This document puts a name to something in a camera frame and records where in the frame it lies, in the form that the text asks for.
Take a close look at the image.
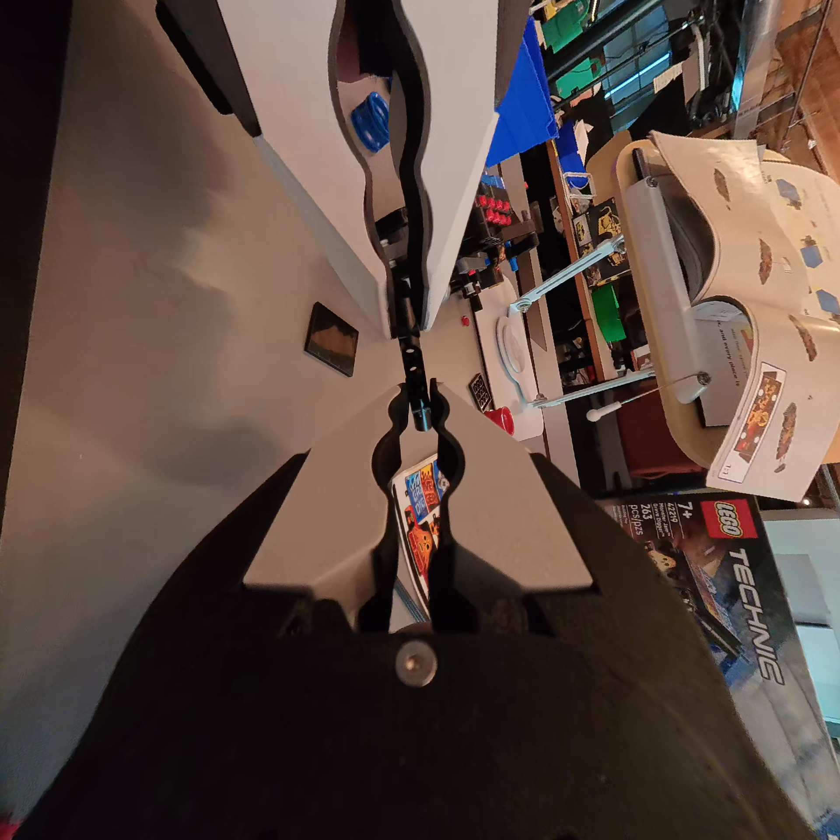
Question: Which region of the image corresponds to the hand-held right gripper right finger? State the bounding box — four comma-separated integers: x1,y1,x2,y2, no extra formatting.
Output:
428,378,605,634

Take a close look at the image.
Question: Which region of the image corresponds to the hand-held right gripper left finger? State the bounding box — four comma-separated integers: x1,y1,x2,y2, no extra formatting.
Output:
243,382,413,634

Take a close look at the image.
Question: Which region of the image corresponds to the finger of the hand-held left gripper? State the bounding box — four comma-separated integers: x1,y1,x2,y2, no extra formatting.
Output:
215,0,403,340
390,0,532,331

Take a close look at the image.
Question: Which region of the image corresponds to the sticker sheet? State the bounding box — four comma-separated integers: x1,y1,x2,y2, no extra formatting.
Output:
392,453,455,608

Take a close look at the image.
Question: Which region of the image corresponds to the grey desk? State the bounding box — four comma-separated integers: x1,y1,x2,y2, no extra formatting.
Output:
0,0,581,815

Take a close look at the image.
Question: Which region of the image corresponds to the toy truck model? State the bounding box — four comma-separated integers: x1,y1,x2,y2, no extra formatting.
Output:
351,92,546,299

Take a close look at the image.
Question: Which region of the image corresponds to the small blue plastic bin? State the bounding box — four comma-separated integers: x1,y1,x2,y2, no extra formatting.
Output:
558,121,593,173

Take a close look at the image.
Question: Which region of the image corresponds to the white booklet stand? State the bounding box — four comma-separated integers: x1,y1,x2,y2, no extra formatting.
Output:
472,131,729,476

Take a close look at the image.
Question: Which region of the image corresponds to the black smooth square tile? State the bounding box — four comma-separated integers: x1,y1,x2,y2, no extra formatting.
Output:
304,301,359,378

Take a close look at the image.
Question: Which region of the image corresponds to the toy truck set box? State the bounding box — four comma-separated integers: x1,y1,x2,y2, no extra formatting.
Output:
594,492,840,840

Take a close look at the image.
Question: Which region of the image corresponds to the green box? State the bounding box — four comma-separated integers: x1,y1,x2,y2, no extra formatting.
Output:
591,285,625,343

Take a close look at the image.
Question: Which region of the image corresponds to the instruction booklet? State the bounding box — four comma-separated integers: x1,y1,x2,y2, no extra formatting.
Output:
646,130,840,504

